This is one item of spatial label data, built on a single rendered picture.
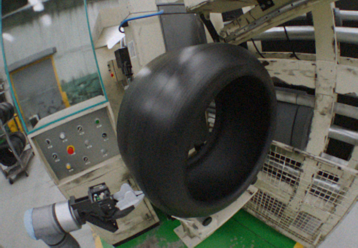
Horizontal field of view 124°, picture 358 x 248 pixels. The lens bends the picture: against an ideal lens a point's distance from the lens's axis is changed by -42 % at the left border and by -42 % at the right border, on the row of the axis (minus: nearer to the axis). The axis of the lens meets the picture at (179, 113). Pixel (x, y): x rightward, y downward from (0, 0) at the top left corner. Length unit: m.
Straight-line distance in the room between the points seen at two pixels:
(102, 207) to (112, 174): 0.70
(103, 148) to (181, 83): 0.87
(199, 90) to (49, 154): 0.99
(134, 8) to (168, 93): 0.48
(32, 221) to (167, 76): 0.50
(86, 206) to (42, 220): 0.14
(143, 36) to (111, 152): 0.75
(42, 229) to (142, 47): 0.70
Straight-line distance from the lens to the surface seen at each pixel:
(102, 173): 1.14
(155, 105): 0.32
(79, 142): 1.08
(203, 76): 0.33
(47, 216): 0.49
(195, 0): 0.76
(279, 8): 0.68
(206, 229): 0.68
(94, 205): 0.45
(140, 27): 0.70
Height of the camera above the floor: 1.46
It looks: 22 degrees down
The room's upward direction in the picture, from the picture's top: 11 degrees counter-clockwise
